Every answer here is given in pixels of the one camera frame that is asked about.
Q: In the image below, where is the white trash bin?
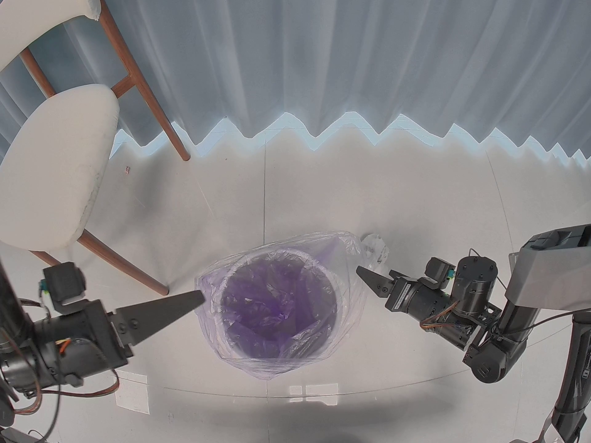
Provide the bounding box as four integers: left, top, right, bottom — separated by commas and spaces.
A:
221, 246, 348, 361

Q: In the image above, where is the white cushioned wooden chair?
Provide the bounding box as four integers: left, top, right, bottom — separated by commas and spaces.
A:
0, 0, 191, 296

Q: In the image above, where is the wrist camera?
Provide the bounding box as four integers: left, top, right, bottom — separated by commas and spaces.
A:
425, 257, 458, 289
38, 262, 88, 315

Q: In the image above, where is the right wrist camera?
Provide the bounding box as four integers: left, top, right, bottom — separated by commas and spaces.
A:
425, 257, 458, 289

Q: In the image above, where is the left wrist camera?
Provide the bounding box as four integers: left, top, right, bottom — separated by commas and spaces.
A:
38, 262, 88, 315

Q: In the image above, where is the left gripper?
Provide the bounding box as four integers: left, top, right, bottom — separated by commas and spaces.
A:
32, 291, 207, 379

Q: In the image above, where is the crumpled clear plastic wrapper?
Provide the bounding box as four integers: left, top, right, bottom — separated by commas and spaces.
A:
360, 233, 389, 273

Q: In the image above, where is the purple plastic bag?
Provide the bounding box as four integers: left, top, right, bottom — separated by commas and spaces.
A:
194, 230, 371, 380

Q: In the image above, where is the pale blue curtain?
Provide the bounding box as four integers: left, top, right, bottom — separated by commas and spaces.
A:
0, 0, 591, 170

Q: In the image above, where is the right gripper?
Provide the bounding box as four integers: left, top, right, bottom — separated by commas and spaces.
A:
356, 265, 458, 327

